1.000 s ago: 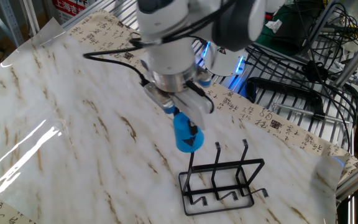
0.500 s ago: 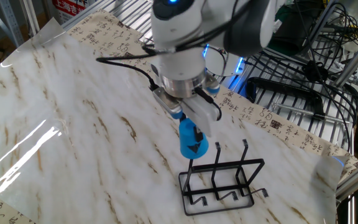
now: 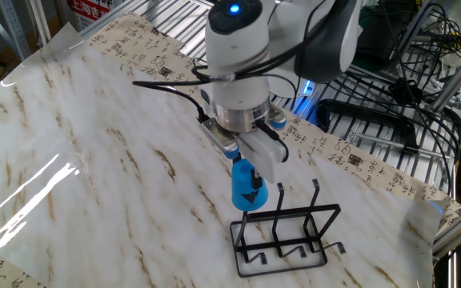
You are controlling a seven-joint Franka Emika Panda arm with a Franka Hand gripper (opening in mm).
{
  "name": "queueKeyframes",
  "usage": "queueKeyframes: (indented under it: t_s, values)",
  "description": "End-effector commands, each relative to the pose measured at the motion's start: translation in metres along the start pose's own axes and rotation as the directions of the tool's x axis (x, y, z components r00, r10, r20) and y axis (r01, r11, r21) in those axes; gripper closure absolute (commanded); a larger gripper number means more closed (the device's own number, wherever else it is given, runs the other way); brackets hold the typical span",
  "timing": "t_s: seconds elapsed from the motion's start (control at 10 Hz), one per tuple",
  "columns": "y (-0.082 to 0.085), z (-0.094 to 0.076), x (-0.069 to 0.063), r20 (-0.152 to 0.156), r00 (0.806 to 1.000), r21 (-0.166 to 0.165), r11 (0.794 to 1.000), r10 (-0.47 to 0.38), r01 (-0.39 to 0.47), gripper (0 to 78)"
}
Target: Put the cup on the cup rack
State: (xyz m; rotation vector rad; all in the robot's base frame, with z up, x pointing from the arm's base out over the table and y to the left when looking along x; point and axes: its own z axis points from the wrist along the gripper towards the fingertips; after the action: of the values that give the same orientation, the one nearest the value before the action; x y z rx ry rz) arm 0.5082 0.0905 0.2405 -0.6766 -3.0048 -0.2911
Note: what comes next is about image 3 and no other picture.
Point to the black bag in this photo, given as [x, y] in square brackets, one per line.
[382, 44]

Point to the blue grey shelf upright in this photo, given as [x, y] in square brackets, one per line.
[17, 32]

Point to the aluminium frame post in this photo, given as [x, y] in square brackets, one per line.
[454, 80]

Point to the red white printed box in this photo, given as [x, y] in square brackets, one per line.
[90, 12]

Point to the green mat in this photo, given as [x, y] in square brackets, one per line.
[364, 64]

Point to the white metal post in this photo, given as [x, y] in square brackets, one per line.
[38, 20]

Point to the silver metal rod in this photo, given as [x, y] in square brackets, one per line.
[394, 145]

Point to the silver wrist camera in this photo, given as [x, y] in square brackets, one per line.
[218, 136]

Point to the black power adapter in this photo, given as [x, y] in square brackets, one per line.
[406, 92]

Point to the marble pattern glossy sheet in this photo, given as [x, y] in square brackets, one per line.
[94, 140]

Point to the blue plastic cup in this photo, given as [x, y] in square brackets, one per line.
[240, 188]

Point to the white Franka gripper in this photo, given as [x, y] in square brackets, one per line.
[262, 154]

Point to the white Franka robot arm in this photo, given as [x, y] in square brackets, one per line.
[234, 48]

